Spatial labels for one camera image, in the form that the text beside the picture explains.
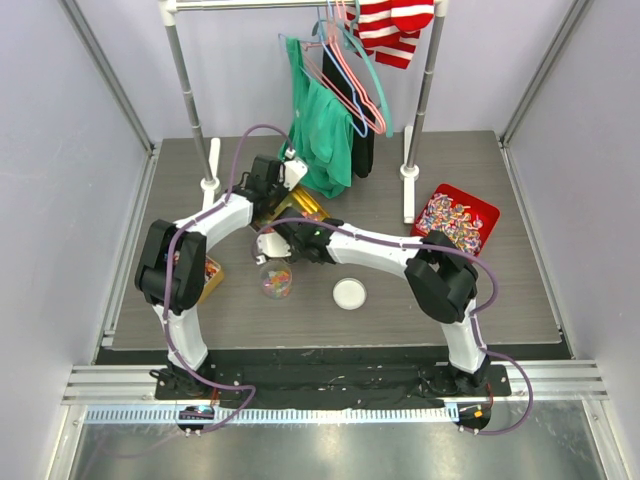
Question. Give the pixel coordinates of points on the clear plastic jar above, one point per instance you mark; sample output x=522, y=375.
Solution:
x=276, y=279

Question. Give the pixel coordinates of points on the white slotted cable duct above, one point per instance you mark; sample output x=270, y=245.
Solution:
x=201, y=414

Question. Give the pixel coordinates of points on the white rack foot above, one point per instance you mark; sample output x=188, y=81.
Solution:
x=211, y=188
x=409, y=174

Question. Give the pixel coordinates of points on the white rack foot right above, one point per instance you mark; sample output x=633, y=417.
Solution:
x=409, y=174

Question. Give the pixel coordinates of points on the blue clothes hanger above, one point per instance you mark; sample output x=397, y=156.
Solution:
x=325, y=31

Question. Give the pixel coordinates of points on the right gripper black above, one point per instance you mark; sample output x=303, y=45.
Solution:
x=294, y=256

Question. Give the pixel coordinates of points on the white rack foot left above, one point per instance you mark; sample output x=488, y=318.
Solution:
x=211, y=188

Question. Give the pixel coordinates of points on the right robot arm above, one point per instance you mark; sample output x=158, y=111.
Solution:
x=442, y=279

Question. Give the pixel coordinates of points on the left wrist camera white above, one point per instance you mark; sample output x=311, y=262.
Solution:
x=294, y=171

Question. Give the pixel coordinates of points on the white jar lid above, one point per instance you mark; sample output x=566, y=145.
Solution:
x=349, y=294

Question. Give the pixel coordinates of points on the red white striped shirt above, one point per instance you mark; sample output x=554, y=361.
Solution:
x=389, y=30

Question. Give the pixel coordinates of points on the silver rack pole right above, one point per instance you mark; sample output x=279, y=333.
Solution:
x=440, y=9

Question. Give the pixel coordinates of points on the black hanging garment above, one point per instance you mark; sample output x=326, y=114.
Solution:
x=362, y=153

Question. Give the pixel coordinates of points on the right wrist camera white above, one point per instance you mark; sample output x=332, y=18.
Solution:
x=270, y=246

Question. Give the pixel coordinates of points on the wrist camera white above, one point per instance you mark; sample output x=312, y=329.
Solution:
x=270, y=246
x=294, y=171

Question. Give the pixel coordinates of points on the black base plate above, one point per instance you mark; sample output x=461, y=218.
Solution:
x=328, y=378

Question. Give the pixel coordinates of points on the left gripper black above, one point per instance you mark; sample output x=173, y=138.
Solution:
x=285, y=191

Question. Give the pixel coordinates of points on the aluminium frame post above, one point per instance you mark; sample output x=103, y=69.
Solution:
x=560, y=40
x=96, y=53

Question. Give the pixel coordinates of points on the gold tin star candies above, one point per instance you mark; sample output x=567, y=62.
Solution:
x=298, y=199

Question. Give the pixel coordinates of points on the aluminium frame post right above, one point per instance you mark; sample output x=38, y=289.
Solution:
x=560, y=40

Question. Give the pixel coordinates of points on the pink clothes hanger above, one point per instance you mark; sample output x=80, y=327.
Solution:
x=330, y=35

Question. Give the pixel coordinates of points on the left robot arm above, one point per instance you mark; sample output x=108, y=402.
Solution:
x=172, y=266

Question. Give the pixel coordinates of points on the green t-shirt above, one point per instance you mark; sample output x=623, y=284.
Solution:
x=321, y=131

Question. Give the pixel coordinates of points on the silver rack pole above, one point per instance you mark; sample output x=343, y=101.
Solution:
x=169, y=21
x=440, y=9

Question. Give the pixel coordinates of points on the red box swirl lollipops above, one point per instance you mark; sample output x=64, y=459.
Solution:
x=465, y=219

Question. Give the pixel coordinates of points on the silver rack pole left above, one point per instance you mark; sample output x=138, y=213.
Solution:
x=169, y=21

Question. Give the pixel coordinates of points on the aluminium frame post left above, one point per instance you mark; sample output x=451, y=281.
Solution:
x=96, y=53

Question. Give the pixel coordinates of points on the gold tin lollipops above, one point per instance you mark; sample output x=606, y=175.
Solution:
x=214, y=275

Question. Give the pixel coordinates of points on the rack top bar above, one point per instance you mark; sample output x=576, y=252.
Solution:
x=300, y=5

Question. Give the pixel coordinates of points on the teal clothes hanger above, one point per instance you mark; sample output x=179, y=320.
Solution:
x=375, y=104

